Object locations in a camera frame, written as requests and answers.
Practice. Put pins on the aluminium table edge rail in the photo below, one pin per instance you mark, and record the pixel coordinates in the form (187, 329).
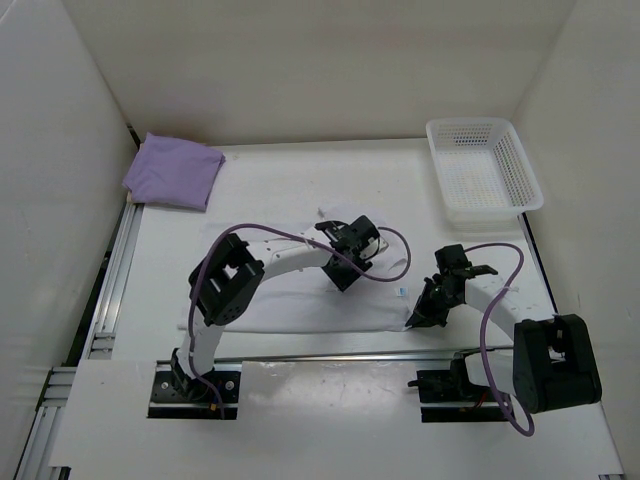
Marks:
(97, 333)

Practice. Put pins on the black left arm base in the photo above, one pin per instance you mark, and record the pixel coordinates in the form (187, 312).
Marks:
(174, 395)

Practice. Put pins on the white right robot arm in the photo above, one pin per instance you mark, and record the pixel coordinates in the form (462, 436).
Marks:
(551, 364)

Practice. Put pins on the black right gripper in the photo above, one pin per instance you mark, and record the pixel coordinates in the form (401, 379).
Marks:
(424, 315)

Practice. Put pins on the white plastic basket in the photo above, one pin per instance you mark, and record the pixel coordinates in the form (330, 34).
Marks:
(484, 174)

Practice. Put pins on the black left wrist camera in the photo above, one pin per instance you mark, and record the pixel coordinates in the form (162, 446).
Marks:
(358, 241)

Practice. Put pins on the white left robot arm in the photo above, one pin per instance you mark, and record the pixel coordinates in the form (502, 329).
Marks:
(225, 281)

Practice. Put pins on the white cloth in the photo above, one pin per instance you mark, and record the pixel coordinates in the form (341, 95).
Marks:
(306, 302)

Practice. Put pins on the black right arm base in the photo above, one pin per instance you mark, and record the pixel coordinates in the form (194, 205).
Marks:
(447, 396)

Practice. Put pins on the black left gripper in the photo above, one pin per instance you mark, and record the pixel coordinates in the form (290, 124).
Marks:
(342, 281)

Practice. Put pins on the purple t shirt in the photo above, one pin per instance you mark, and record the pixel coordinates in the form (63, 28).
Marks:
(173, 172)

